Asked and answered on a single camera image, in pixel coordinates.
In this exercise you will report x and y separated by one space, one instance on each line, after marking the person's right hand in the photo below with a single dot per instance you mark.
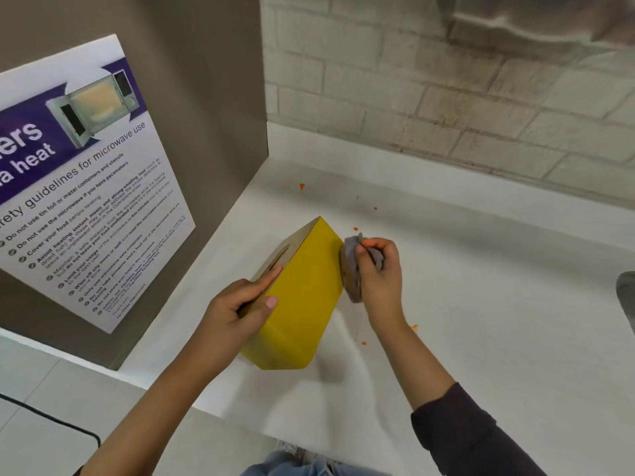
387 302

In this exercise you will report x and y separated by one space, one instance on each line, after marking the person's left forearm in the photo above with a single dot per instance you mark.
154 416

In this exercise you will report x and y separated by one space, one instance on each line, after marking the white countertop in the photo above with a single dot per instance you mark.
496 317

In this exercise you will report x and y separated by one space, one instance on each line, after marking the grey sneaker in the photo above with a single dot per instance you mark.
290 448

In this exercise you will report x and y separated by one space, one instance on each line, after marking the person's left hand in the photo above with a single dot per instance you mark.
233 322

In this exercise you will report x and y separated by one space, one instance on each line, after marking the brown cabinet side panel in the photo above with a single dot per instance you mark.
198 54

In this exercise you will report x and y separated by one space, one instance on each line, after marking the person's right forearm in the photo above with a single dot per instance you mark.
426 376

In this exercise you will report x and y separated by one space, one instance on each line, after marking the yellow box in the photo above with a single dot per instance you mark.
297 317

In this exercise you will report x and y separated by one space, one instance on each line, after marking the grey cloth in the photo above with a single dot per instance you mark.
349 272

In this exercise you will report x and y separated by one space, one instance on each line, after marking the white microwave guidelines poster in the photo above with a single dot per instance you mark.
99 193

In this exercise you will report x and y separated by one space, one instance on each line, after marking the person's blue jeans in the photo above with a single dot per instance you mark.
278 466

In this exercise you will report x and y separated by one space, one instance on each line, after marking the stainless steel sink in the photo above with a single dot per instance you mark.
627 297

